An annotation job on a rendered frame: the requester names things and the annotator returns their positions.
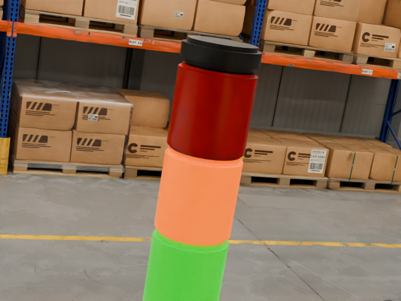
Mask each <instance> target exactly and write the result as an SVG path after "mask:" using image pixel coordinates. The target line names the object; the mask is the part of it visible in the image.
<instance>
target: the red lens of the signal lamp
mask: <svg viewBox="0 0 401 301"><path fill-rule="evenodd" d="M257 82H258V76H257V75H255V72H254V73H236V72H226V71H222V70H215V69H208V68H205V67H200V66H195V65H193V64H189V63H187V62H185V61H182V63H180V64H178V69H177V77H176V82H175V89H174V96H173V101H172V109H171V116H170V121H169V129H168V136H167V141H166V142H167V144H168V145H169V146H170V148H172V149H173V150H175V151H177V152H179V153H182V154H185V155H188V156H192V157H196V158H202V159H209V160H214V161H234V160H237V159H239V158H241V157H243V156H244V155H245V149H246V143H247V139H248V133H249V126H250V122H251V116H252V109H253V105H254V99H255V92H256V88H257Z"/></svg>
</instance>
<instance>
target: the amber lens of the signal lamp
mask: <svg viewBox="0 0 401 301"><path fill-rule="evenodd" d="M242 167H243V161H242V160H241V159H240V158H239V159H237V160H234V161H214V160H209V159H202V158H196V157H192V156H188V155H185V154H182V153H179V152H177V151H175V150H173V149H172V148H170V147H169V148H167V149H166V151H165V156H164V164H163V168H162V176H161V183H160V188H159V196H158V203H157V207H156V216H155V223H154V224H155V228H156V229H157V230H158V231H159V232H160V233H161V234H162V235H163V236H165V237H167V238H169V239H172V240H174V241H178V242H182V243H185V244H191V245H218V244H221V243H223V242H224V241H227V240H228V239H229V238H230V234H231V230H232V224H233V218H234V213H235V207H236V200H237V194H238V190H239V183H240V177H241V173H242Z"/></svg>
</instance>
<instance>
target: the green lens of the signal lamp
mask: <svg viewBox="0 0 401 301"><path fill-rule="evenodd" d="M228 247H229V242H228V240H227V241H224V242H223V243H221V244H218V245H191V244H185V243H182V242H178V241H174V240H172V239H169V238H167V237H165V236H163V235H162V234H161V233H160V232H159V231H158V230H157V229H155V230H154V231H153V235H152V243H151V248H150V255H149V262H148V267H147V275H146V282H145V287H144V294H143V301H219V298H220V291H221V285H222V281H223V275H224V268H225V264H226V257H227V251H228Z"/></svg>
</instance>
